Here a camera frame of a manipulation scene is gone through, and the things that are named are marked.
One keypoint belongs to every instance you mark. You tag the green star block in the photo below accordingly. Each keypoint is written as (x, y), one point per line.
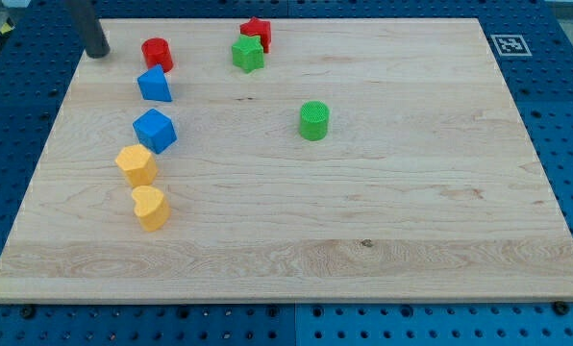
(248, 53)

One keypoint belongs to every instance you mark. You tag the red star block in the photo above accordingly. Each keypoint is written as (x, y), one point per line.
(258, 27)

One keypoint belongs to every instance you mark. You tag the green cylinder block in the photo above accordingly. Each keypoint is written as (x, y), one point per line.
(314, 120)

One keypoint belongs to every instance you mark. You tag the yellow heart block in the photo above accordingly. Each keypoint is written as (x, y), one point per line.
(151, 207)

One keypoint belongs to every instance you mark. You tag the blue cube block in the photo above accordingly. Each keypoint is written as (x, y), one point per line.
(155, 131)

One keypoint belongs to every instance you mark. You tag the light wooden board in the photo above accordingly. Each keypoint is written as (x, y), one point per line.
(425, 189)

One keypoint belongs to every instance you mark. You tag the yellow hexagon block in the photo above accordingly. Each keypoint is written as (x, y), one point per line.
(137, 165)

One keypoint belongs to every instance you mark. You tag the blue triangle block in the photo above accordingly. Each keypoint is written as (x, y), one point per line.
(153, 85)

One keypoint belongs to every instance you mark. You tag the red cylinder block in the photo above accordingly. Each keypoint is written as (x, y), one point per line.
(156, 51)

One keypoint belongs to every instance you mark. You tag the white fiducial marker tag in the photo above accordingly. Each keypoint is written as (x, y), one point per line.
(510, 45)

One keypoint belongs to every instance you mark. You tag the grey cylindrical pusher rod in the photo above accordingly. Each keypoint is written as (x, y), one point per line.
(88, 28)

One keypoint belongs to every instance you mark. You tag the black bolt front left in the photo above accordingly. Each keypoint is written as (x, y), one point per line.
(27, 312)

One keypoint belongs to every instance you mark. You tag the black bolt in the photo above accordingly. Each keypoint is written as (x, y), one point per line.
(560, 308)
(27, 312)

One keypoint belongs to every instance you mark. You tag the black bolt front right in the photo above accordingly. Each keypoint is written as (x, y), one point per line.
(560, 308)

